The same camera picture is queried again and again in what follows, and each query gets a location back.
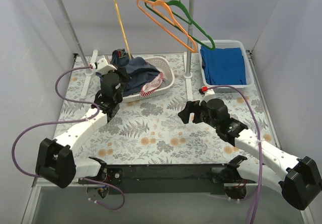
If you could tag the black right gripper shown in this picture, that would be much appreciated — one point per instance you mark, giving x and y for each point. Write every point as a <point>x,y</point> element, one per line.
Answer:
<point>196,112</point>

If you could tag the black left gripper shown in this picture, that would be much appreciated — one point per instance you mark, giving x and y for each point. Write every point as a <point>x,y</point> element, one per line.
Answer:
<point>119,55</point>

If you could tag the navy blue tank top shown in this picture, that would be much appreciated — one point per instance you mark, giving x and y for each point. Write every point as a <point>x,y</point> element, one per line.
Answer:
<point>138,69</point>

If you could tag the yellow clothes hanger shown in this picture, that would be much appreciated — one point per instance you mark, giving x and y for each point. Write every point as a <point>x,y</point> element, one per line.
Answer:
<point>122,28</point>

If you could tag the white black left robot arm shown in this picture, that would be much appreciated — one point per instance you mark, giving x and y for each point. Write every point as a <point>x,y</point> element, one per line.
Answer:
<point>56,158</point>

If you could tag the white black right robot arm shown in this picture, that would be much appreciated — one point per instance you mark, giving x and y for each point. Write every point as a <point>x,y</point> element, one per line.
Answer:
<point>299,178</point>

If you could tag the green clothes hanger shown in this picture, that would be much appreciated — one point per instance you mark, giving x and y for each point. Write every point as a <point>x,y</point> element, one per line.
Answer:
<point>176,14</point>

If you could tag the red white striped garment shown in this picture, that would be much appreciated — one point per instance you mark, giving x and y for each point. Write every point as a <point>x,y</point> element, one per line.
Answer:
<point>157,83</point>

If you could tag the white oval laundry basket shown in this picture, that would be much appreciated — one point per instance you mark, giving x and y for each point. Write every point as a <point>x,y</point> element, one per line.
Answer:
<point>162,65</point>

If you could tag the floral table mat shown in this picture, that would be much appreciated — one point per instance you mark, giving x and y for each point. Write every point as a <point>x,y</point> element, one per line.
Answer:
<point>150,132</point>

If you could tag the blue folded cloth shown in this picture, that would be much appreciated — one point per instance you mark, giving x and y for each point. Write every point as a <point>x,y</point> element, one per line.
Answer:
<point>223,66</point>

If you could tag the white rectangular basket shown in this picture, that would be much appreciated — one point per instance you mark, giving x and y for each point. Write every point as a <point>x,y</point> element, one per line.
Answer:
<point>228,44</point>

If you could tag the silver clothes rack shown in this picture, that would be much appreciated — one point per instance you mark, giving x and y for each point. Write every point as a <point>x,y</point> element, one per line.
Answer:
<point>90,73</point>

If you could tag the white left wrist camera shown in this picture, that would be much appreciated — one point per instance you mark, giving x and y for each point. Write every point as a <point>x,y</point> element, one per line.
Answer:
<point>102,66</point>

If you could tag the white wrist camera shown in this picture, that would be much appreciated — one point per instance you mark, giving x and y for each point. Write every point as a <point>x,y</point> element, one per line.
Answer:
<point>207,94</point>
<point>102,66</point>

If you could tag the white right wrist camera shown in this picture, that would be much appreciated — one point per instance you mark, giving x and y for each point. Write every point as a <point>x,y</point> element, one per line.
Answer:
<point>207,94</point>

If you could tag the aluminium frame rail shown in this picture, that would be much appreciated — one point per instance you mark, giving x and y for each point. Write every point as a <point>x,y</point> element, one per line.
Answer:
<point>50,204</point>

